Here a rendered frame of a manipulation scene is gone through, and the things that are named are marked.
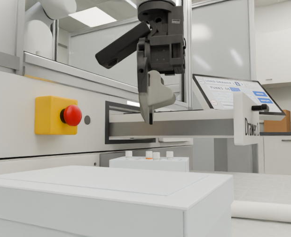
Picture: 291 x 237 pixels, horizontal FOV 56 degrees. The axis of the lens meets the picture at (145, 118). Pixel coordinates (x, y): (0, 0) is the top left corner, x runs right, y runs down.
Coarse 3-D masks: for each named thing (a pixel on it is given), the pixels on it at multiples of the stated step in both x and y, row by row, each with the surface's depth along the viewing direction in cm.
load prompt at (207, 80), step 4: (204, 80) 155; (208, 80) 156; (212, 80) 157; (216, 80) 159; (220, 80) 160; (224, 80) 162; (228, 80) 164; (216, 84) 156; (220, 84) 157; (224, 84) 159; (228, 84) 160; (232, 84) 162; (236, 84) 163; (240, 84) 165; (244, 84) 167
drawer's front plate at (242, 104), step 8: (240, 96) 55; (240, 104) 55; (248, 104) 62; (256, 104) 75; (240, 112) 55; (248, 112) 62; (256, 112) 75; (240, 120) 55; (248, 120) 61; (256, 120) 74; (240, 128) 55; (256, 128) 74; (240, 136) 54; (248, 136) 60; (256, 136) 73; (240, 144) 55; (248, 144) 61
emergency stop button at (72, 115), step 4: (68, 108) 50; (72, 108) 50; (76, 108) 51; (64, 112) 50; (68, 112) 50; (72, 112) 50; (76, 112) 51; (80, 112) 52; (64, 116) 50; (68, 116) 50; (72, 116) 50; (76, 116) 51; (80, 116) 52; (68, 120) 50; (72, 120) 50; (76, 120) 51; (80, 120) 52; (68, 124) 50; (72, 124) 50; (76, 124) 51
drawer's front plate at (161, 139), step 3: (159, 138) 98; (162, 138) 97; (165, 138) 99; (168, 138) 101; (171, 138) 103; (174, 138) 106; (177, 138) 109; (180, 138) 111; (183, 138) 115; (186, 138) 118; (189, 138) 121; (159, 141) 98; (162, 141) 97; (165, 141) 99; (168, 141) 101; (171, 141) 103; (174, 141) 106; (177, 141) 109; (180, 141) 112; (183, 141) 115
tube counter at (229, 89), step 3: (225, 87) 156; (228, 87) 158; (231, 87) 159; (234, 87) 160; (237, 87) 161; (228, 90) 155; (231, 90) 156; (234, 90) 157; (237, 90) 158; (240, 90) 160; (243, 90) 161; (246, 90) 162
